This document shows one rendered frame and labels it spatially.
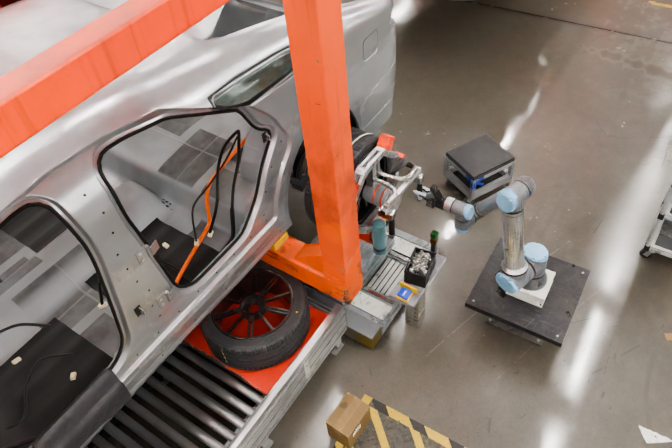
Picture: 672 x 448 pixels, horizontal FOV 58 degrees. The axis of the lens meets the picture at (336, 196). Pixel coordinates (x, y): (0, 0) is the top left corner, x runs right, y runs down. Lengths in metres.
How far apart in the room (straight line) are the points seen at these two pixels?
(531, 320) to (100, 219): 2.51
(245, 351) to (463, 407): 1.33
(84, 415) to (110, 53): 1.90
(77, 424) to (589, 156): 4.19
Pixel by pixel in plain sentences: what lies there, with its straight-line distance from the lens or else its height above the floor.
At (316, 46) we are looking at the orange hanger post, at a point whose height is 2.25.
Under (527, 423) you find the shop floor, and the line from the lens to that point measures 3.89.
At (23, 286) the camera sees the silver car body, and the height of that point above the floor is 0.95.
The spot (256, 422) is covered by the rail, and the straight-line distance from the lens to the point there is 3.48.
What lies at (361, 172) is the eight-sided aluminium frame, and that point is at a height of 1.11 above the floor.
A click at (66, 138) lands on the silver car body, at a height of 2.01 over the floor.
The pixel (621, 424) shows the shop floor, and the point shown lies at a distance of 4.03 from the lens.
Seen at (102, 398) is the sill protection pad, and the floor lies 0.92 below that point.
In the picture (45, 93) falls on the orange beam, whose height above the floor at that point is 2.69.
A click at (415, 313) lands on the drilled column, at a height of 0.16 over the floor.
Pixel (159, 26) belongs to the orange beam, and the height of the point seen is 2.68.
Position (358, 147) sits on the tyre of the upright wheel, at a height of 1.18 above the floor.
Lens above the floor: 3.49
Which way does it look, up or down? 46 degrees down
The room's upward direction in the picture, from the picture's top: 6 degrees counter-clockwise
